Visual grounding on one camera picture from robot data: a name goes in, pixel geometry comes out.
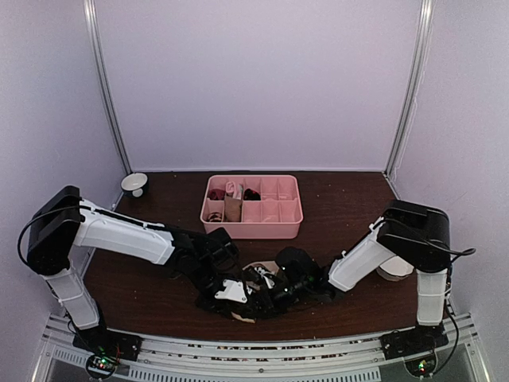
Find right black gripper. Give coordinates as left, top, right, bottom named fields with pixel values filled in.
left=244, top=279, right=310, bottom=319

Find striped beige green sock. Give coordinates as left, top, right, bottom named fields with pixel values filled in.
left=231, top=261, right=280, bottom=323

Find pink divided organizer box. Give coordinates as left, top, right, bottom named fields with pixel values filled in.
left=200, top=174, right=304, bottom=240

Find argyle black red orange sock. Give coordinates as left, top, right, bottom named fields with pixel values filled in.
left=243, top=189, right=262, bottom=201

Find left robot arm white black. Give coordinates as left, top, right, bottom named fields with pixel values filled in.
left=17, top=185, right=254, bottom=357

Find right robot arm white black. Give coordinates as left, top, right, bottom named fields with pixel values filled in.
left=256, top=200, right=475, bottom=359

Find rolled socks in box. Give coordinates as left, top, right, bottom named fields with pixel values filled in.
left=208, top=181, right=243, bottom=223

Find white scalloped bowl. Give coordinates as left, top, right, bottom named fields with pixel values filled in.
left=376, top=256, right=414, bottom=282

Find dark bowl white inside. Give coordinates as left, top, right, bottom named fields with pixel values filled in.
left=120, top=173, right=149, bottom=198

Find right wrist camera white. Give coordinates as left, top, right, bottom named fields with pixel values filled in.
left=254, top=266, right=277, bottom=290

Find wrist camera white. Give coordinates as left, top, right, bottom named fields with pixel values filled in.
left=254, top=266, right=277, bottom=290
left=215, top=279, right=251, bottom=304

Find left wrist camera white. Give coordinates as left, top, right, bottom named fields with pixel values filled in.
left=215, top=279, right=251, bottom=304

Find right aluminium frame post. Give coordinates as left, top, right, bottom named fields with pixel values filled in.
left=384, top=0, right=435, bottom=181

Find aluminium frame post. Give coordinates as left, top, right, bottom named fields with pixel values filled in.
left=384, top=0, right=435, bottom=181
left=83, top=0, right=132, bottom=175

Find left aluminium frame post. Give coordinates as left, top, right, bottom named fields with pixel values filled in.
left=83, top=0, right=132, bottom=175

